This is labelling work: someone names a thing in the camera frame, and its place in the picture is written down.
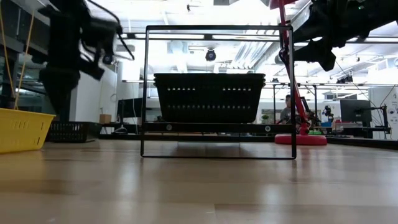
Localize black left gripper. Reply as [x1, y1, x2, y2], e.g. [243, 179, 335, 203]
[39, 66, 82, 123]

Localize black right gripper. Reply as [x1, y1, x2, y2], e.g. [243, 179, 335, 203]
[294, 0, 364, 72]

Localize black plastic basket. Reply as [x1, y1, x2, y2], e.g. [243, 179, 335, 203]
[154, 82, 266, 124]
[46, 121, 103, 144]

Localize yellow plastic basket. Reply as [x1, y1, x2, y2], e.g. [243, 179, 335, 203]
[0, 107, 57, 154]

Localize black ceiling spotlights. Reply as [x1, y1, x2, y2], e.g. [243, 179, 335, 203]
[335, 74, 354, 85]

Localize black computer monitor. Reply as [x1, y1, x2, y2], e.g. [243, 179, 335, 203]
[339, 99, 373, 124]
[116, 97, 144, 126]

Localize person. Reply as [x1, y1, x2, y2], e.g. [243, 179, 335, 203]
[279, 94, 301, 124]

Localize red desk lamp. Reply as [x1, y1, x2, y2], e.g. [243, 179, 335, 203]
[269, 0, 328, 147]

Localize black overhead beam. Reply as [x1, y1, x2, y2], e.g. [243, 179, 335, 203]
[119, 32, 398, 44]

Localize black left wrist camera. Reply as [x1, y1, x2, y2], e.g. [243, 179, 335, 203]
[79, 57, 106, 81]

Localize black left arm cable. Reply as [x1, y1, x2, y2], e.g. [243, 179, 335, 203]
[86, 0, 136, 60]

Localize black metal frame shelf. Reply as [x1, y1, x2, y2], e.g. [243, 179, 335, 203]
[140, 24, 297, 161]

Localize thin black wire frame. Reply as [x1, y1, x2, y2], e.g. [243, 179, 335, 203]
[176, 140, 241, 145]

